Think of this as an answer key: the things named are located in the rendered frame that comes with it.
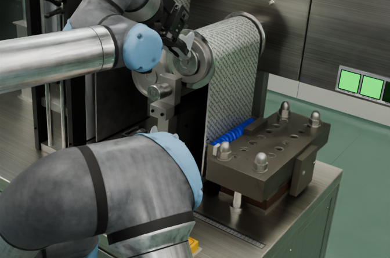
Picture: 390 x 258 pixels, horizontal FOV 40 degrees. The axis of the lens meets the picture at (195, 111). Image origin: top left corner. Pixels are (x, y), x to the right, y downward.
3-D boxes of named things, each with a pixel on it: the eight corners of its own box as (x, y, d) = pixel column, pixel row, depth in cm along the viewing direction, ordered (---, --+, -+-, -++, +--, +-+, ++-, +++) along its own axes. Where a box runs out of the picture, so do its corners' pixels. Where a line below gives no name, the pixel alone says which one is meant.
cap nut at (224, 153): (213, 157, 132) (215, 141, 130) (221, 152, 134) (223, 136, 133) (226, 163, 130) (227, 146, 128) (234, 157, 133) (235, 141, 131)
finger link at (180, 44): (194, 51, 120) (176, 33, 113) (191, 57, 120) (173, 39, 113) (178, 47, 123) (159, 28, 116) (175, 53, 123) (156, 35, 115)
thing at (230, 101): (203, 151, 138) (208, 85, 130) (248, 122, 156) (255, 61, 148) (204, 152, 137) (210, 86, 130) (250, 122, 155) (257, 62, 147)
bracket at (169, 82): (146, 185, 142) (149, 78, 129) (161, 175, 147) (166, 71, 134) (161, 192, 140) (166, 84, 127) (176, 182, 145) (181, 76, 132)
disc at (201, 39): (161, 75, 137) (169, 20, 130) (162, 74, 137) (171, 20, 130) (208, 98, 131) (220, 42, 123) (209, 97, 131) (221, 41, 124)
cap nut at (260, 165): (249, 169, 128) (251, 153, 126) (256, 163, 130) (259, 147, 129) (262, 174, 126) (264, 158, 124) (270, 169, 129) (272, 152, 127)
